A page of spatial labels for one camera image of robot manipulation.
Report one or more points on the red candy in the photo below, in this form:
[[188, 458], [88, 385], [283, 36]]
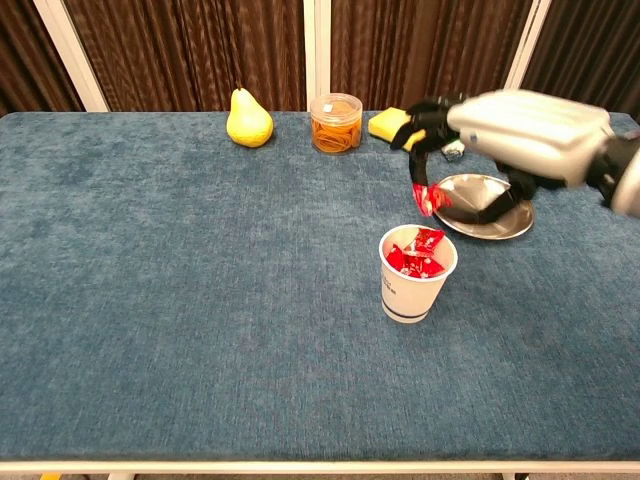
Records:
[[430, 197], [422, 267], [397, 257], [429, 239]]

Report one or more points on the clear jar of rubber bands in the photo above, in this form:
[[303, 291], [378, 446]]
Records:
[[336, 130]]

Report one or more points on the yellow sponge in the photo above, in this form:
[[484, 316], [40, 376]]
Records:
[[385, 125]]

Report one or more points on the blue tablecloth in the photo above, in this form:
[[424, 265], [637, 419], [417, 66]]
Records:
[[200, 300]]

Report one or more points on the white table frame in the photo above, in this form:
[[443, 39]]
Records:
[[300, 467]]

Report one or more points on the small white bottle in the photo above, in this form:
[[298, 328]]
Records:
[[454, 152]]

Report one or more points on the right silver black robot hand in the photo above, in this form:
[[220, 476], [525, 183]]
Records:
[[530, 130]]

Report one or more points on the yellow pear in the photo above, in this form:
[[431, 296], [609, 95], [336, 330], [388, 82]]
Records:
[[247, 125]]

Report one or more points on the brown pleated curtain panel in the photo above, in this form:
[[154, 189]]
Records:
[[590, 50], [20, 50], [200, 50], [400, 50]]

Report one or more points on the round metal plate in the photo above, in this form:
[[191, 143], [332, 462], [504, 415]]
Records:
[[500, 227]]

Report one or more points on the white partition frame post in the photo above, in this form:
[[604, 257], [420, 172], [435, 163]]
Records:
[[325, 50], [65, 45], [526, 45], [310, 50]]

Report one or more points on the small white bowl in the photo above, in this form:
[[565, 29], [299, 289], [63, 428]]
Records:
[[415, 295]]

